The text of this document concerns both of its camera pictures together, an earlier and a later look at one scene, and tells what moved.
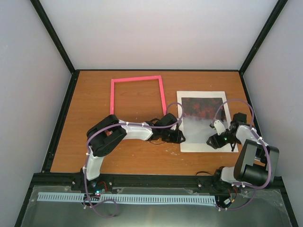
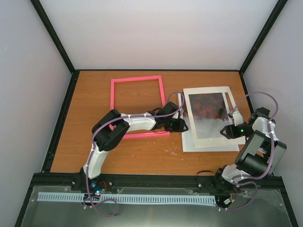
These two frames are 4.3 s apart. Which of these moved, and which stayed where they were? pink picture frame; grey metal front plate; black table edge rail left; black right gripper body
Moved: black right gripper body
Stayed: grey metal front plate; black table edge rail left; pink picture frame
